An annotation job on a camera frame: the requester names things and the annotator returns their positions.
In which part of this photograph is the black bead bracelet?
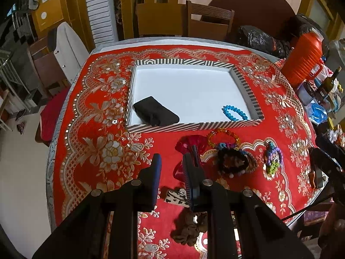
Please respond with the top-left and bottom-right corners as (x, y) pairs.
(216, 146), (250, 175)

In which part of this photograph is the striped white tray box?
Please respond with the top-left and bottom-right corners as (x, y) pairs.
(125, 58), (264, 133)

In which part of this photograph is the purple pastel bead bracelet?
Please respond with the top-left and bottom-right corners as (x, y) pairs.
(263, 140), (284, 176)

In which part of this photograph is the leopard print bow scrunchie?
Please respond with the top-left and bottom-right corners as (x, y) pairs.
(164, 188), (208, 246)

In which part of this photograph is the blue plastic bag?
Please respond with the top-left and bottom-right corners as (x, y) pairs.
(309, 102), (328, 125)

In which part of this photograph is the orange ribbed thermos jug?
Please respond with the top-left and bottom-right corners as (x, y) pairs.
(281, 28), (323, 89)

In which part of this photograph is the black folded cloth pouch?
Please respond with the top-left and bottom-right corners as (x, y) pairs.
(133, 96), (180, 127)

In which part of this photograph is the dark round table top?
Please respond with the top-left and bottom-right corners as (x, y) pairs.
(209, 0), (295, 43)

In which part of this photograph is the black plastic bag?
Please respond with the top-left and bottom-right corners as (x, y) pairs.
(236, 25), (291, 58)

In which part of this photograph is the blue bead bracelet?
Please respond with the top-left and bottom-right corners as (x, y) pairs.
(221, 104), (249, 122)

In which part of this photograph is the white louvered door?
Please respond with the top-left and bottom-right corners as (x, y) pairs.
(86, 0), (119, 47)

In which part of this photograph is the red gold floral tablecloth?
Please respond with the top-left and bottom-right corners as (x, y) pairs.
(47, 44), (319, 258)

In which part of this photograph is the dark wooden chair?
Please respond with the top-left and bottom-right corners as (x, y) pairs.
(186, 0), (234, 41)

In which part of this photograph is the amber bead bracelet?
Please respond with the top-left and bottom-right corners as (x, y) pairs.
(206, 128), (240, 149)

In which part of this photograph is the red satin bow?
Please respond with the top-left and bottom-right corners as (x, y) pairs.
(173, 134), (209, 182)

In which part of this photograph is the dark glass bottle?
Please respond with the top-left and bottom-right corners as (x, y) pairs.
(315, 66), (342, 103)

